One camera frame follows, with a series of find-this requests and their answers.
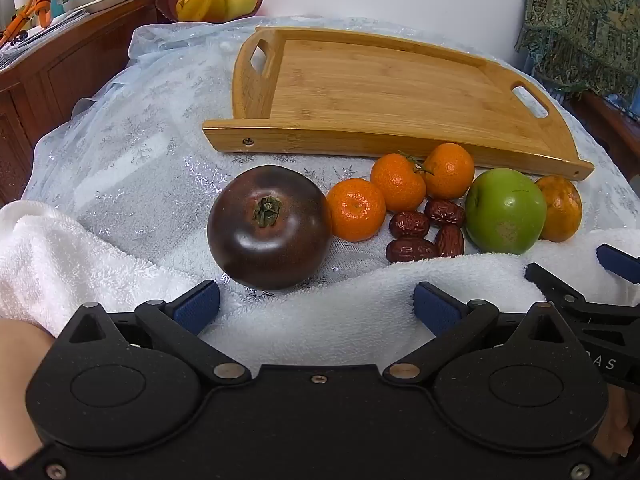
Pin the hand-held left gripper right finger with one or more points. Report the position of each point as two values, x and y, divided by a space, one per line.
435 310

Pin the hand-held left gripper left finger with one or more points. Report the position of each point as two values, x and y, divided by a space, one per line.
197 306

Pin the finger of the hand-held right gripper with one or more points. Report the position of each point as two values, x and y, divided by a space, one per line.
622 265
555 287

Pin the red dried jujube date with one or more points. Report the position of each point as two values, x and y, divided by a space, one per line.
449 240
444 211
411 250
409 224

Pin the yellowish green-tinged tangerine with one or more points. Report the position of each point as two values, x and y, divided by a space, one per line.
562 207

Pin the green apple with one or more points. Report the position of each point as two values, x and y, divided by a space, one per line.
505 210

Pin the dark brown persimmon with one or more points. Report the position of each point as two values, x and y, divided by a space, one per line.
280 250

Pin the small orange tangerine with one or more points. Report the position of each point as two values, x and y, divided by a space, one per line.
356 209

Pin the orange tangerine with stem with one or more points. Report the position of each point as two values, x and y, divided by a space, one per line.
398 182

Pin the wooden bamboo tray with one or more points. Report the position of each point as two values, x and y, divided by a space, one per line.
375 90

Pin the person's right hand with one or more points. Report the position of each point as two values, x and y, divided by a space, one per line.
617 430

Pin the white terry towel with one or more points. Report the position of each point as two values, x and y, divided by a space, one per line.
75 270

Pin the brown wooden side table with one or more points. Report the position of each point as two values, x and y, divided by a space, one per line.
610 125

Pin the person's bare leg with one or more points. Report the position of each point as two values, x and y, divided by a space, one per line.
20 385

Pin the green patterned shawl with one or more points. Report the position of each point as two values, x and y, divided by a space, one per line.
585 20

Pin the brown wooden cabinet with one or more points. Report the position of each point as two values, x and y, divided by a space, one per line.
45 85

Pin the small yellow-orange fruit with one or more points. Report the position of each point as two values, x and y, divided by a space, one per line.
183 4

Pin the yellow starfruit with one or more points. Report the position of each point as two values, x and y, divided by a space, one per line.
202 2

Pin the yellow mango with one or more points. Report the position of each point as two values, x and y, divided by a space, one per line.
242 0

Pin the stack of papers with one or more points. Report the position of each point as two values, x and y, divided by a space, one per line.
35 40

